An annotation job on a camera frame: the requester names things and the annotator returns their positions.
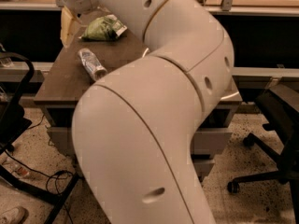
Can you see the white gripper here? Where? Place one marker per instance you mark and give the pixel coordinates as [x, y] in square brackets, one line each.
[70, 25]

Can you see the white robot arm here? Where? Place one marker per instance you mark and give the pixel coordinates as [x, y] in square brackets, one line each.
[157, 23]

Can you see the green chip bag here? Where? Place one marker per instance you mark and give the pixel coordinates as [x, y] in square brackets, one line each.
[105, 28]

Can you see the grey drawer cabinet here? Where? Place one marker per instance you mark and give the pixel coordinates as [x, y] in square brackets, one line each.
[68, 78]

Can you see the black chair left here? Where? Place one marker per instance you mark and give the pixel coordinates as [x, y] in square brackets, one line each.
[12, 121]

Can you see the black stand leg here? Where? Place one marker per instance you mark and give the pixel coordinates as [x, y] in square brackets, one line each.
[56, 200]

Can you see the white sneaker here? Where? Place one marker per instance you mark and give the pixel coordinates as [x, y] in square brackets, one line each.
[15, 215]

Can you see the black office chair right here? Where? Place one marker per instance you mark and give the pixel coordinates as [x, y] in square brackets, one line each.
[279, 105]

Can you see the top drawer with handle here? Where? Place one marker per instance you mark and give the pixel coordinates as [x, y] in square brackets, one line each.
[206, 141]

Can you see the drawer with handle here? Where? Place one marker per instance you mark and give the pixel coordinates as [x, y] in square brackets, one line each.
[206, 141]
[203, 168]

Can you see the middle drawer with handle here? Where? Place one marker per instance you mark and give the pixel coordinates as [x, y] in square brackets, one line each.
[203, 168]

